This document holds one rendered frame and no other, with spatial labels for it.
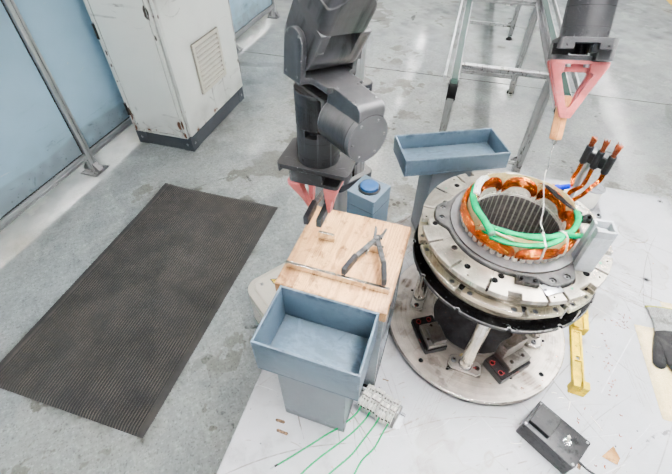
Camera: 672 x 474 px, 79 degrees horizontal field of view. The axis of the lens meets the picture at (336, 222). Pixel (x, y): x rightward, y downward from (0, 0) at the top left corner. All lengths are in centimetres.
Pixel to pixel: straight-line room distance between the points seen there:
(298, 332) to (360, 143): 38
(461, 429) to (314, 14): 75
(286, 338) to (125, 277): 162
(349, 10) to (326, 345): 50
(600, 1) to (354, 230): 48
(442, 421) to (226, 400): 106
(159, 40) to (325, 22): 225
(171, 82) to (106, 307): 135
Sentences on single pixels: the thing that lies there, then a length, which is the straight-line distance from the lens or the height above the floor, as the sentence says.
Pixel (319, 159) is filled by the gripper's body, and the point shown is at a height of 129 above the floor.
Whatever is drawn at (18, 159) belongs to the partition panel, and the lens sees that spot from 272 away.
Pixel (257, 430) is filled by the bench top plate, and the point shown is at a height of 78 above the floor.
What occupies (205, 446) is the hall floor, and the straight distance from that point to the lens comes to 174.
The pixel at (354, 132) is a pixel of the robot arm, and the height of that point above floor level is 137.
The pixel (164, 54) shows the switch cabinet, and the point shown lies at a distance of 269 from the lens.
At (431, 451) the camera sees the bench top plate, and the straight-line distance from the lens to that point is 88.
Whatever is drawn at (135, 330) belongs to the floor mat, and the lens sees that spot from 204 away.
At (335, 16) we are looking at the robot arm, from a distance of 43.
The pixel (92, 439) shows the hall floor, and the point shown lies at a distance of 190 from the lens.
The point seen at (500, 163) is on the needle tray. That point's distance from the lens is 103.
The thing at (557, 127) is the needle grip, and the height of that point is 130.
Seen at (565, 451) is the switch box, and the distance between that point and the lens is 90.
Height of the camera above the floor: 161
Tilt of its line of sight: 45 degrees down
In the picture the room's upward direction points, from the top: straight up
